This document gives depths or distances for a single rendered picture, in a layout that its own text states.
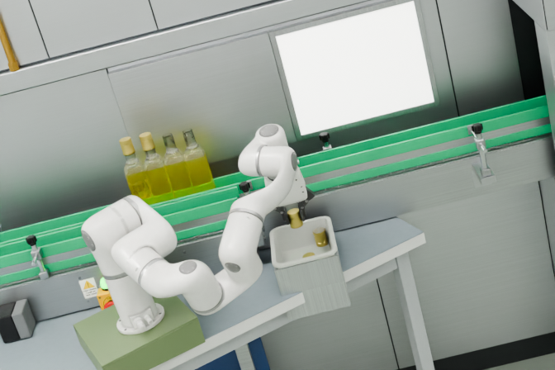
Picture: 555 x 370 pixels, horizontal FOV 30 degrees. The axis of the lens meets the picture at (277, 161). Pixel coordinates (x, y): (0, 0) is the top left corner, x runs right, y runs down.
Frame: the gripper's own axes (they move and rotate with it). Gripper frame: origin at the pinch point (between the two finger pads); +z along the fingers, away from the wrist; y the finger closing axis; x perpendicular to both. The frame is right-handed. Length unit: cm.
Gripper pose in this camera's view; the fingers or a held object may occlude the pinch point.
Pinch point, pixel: (293, 214)
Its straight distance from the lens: 274.6
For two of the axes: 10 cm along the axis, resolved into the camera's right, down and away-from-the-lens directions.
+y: -9.7, 2.4, 0.8
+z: 2.3, 7.6, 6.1
